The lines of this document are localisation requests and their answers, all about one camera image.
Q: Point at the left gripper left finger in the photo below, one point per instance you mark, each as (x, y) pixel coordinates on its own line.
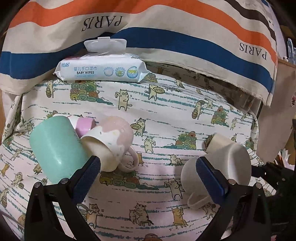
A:
(42, 222)

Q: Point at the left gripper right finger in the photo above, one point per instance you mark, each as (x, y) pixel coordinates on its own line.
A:
(243, 213)

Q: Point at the mint green cup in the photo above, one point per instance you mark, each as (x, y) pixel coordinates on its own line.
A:
(57, 148)

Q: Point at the beige plastic cup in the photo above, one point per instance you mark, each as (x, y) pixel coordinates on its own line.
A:
(215, 142)

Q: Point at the small pink white cup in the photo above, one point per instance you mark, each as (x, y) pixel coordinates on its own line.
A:
(81, 125)

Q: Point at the wooden cabinet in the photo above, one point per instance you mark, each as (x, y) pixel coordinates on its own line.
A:
(275, 121)

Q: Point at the pink white ceramic mug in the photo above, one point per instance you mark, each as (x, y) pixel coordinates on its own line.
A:
(111, 141)

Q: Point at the cat print bed sheet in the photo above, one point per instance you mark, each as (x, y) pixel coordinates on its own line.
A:
(172, 121)

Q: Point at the blue pen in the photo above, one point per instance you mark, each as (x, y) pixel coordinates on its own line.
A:
(290, 51)

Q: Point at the striped Paris cloth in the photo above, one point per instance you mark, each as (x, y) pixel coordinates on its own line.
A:
(233, 41)

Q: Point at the baby wipes pack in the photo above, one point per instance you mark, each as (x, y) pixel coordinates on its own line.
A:
(106, 60)

